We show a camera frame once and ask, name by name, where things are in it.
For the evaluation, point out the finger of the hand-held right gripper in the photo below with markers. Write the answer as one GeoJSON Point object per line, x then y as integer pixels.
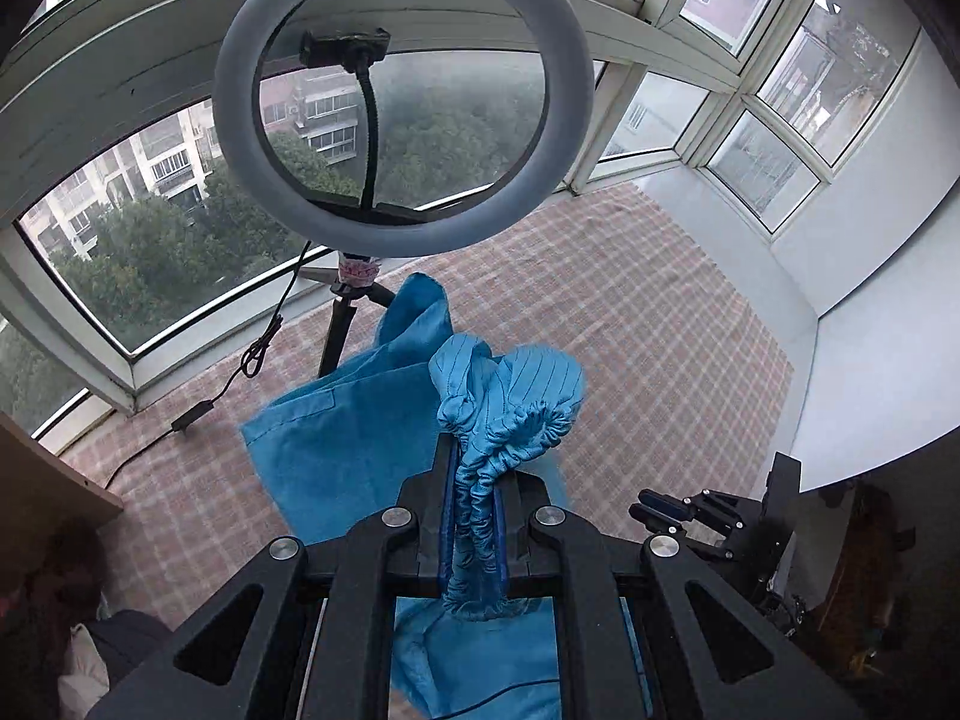
{"type": "Point", "coordinates": [652, 521]}
{"type": "Point", "coordinates": [664, 502]}

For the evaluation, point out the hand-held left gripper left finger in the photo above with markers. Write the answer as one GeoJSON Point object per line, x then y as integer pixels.
{"type": "Point", "coordinates": [448, 510]}

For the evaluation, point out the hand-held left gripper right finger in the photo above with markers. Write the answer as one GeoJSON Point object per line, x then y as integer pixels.
{"type": "Point", "coordinates": [501, 540]}

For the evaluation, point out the blue striped work garment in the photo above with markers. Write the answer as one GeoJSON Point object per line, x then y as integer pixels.
{"type": "Point", "coordinates": [337, 450]}

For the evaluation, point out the brown wooden chair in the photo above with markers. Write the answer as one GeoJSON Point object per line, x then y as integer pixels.
{"type": "Point", "coordinates": [862, 577]}

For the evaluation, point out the pink plaid cloth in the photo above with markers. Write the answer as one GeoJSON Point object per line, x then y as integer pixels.
{"type": "Point", "coordinates": [660, 360]}

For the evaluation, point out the black tripod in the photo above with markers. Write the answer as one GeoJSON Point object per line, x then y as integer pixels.
{"type": "Point", "coordinates": [337, 330]}

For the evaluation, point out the dark grey cloth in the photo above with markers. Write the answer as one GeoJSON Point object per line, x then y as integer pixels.
{"type": "Point", "coordinates": [131, 645]}

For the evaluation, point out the brown cloth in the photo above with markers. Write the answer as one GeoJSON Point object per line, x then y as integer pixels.
{"type": "Point", "coordinates": [60, 577]}

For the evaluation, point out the white cloth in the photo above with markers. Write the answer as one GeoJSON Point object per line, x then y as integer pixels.
{"type": "Point", "coordinates": [82, 667]}

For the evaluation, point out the wooden cabinet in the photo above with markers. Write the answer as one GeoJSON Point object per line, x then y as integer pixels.
{"type": "Point", "coordinates": [45, 480]}

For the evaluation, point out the black gooseneck phone holder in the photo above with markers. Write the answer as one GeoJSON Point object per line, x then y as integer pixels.
{"type": "Point", "coordinates": [345, 49]}

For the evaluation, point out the white window frame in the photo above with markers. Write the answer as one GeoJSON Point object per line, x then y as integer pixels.
{"type": "Point", "coordinates": [660, 37]}

